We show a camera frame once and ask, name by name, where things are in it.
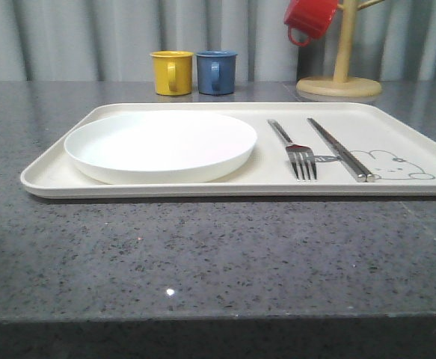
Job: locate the white round plate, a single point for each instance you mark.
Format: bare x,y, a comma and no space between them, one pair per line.
157,147

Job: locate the silver chopstick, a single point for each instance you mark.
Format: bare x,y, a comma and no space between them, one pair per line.
356,159
337,151

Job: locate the blue mug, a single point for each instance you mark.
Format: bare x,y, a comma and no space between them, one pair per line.
216,72

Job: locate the yellow mug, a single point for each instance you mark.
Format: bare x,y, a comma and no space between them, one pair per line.
172,72

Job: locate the wooden mug tree stand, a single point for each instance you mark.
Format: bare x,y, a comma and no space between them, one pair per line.
341,84

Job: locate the red mug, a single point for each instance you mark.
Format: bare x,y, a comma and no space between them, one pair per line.
311,17

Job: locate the cream rabbit serving tray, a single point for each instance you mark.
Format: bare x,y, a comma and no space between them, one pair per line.
403,159

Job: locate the grey curtain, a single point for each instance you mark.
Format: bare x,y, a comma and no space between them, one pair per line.
112,40

